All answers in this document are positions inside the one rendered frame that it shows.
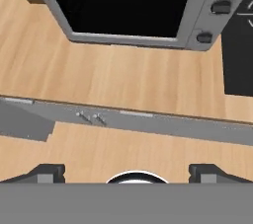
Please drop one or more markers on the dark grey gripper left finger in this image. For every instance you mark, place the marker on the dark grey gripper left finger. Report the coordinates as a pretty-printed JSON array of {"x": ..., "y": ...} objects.
[{"x": 49, "y": 172}]

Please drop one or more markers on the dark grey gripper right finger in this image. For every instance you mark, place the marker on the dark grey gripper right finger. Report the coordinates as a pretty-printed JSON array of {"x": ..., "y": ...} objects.
[{"x": 205, "y": 172}]

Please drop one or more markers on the small dark toaster oven knob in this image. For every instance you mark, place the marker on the small dark toaster oven knob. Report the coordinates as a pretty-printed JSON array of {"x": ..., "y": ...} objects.
[{"x": 204, "y": 37}]

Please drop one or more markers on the large dark toaster oven knob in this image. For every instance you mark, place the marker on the large dark toaster oven knob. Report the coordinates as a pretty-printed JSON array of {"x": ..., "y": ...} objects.
[{"x": 221, "y": 7}]

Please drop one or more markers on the toaster oven glass door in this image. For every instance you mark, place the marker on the toaster oven glass door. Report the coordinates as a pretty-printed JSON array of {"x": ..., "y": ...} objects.
[{"x": 122, "y": 12}]

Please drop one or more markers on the round black and white object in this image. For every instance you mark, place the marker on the round black and white object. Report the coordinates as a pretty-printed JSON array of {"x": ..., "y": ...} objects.
[{"x": 136, "y": 177}]

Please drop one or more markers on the black hob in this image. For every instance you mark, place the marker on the black hob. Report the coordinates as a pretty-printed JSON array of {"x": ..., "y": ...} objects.
[{"x": 238, "y": 57}]

